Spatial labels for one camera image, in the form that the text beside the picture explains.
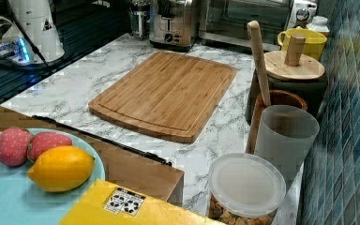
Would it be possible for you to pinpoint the black canister with wooden lid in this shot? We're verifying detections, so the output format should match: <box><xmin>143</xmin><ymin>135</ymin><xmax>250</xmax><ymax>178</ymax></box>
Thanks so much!
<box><xmin>244</xmin><ymin>33</ymin><xmax>329</xmax><ymax>126</ymax></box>

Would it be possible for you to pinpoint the white capped bottle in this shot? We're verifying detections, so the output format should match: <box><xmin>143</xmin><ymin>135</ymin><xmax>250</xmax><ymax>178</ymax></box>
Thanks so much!
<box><xmin>307</xmin><ymin>16</ymin><xmax>330</xmax><ymax>37</ymax></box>

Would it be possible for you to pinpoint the upper red strawberry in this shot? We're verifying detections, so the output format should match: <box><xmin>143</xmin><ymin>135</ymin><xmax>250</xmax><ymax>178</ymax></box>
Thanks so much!
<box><xmin>0</xmin><ymin>127</ymin><xmax>33</xmax><ymax>167</ymax></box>

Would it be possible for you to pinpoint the brown ceramic utensil crock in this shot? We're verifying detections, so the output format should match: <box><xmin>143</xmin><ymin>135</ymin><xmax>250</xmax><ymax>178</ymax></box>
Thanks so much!
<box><xmin>246</xmin><ymin>90</ymin><xmax>308</xmax><ymax>154</ymax></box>

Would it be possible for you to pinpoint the yellow cereal box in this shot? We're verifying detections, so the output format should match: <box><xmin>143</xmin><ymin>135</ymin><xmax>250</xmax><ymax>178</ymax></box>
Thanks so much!
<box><xmin>58</xmin><ymin>179</ymin><xmax>225</xmax><ymax>225</ymax></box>

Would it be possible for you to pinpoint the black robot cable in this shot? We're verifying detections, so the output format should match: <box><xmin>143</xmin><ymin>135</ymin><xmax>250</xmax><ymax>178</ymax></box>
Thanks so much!
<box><xmin>0</xmin><ymin>0</ymin><xmax>76</xmax><ymax>74</ymax></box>

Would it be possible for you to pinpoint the frosted grey cup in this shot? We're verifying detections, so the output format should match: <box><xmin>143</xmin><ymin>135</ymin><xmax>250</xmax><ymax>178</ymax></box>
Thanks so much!
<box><xmin>254</xmin><ymin>108</ymin><xmax>320</xmax><ymax>188</ymax></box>

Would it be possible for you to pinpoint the red strawberry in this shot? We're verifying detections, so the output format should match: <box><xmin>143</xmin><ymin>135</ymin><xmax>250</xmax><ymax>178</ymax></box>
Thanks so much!
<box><xmin>0</xmin><ymin>127</ymin><xmax>33</xmax><ymax>167</ymax></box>
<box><xmin>27</xmin><ymin>131</ymin><xmax>72</xmax><ymax>161</ymax></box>

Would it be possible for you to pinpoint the clear lidded snack jar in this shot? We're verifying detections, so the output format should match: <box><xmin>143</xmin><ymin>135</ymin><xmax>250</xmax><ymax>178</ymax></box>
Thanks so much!
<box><xmin>207</xmin><ymin>153</ymin><xmax>286</xmax><ymax>225</ymax></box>

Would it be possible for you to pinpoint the shiny metal kettle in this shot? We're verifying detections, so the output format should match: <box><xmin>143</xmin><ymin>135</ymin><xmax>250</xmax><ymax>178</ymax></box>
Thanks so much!
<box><xmin>129</xmin><ymin>0</ymin><xmax>151</xmax><ymax>39</ymax></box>

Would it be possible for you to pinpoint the silver toaster oven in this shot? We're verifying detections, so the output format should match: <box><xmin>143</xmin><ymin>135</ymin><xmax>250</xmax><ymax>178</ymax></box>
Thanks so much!
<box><xmin>199</xmin><ymin>0</ymin><xmax>319</xmax><ymax>51</ymax></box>

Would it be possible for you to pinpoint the lower red strawberry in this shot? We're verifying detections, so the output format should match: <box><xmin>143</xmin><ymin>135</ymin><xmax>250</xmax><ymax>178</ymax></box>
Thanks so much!
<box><xmin>27</xmin><ymin>131</ymin><xmax>72</xmax><ymax>161</ymax></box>

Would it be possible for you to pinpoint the light blue plate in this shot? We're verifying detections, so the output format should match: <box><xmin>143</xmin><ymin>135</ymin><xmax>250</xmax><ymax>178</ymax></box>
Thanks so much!
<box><xmin>0</xmin><ymin>136</ymin><xmax>105</xmax><ymax>225</ymax></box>

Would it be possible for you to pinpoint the silver two-slot toaster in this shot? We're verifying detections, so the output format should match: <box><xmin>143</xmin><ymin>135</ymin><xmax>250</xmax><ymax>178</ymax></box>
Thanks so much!
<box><xmin>149</xmin><ymin>0</ymin><xmax>200</xmax><ymax>52</ymax></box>

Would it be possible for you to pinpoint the yellow lemon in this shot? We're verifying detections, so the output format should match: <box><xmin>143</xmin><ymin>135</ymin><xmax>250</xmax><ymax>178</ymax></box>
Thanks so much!
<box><xmin>27</xmin><ymin>145</ymin><xmax>95</xmax><ymax>192</ymax></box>

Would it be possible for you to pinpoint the bamboo cutting board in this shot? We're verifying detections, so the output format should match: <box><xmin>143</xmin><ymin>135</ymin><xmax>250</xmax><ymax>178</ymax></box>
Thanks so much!
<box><xmin>88</xmin><ymin>52</ymin><xmax>236</xmax><ymax>143</ymax></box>

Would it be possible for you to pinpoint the wooden spoon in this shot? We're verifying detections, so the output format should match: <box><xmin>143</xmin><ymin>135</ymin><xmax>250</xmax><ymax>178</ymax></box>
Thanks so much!
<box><xmin>247</xmin><ymin>21</ymin><xmax>271</xmax><ymax>106</ymax></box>

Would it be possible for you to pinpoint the yellow mug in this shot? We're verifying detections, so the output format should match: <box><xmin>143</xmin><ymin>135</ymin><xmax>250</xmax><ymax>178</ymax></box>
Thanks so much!
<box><xmin>277</xmin><ymin>28</ymin><xmax>327</xmax><ymax>61</ymax></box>

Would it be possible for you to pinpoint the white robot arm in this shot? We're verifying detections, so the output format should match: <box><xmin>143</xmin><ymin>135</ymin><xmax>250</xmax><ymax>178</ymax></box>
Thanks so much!
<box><xmin>0</xmin><ymin>0</ymin><xmax>65</xmax><ymax>66</ymax></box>

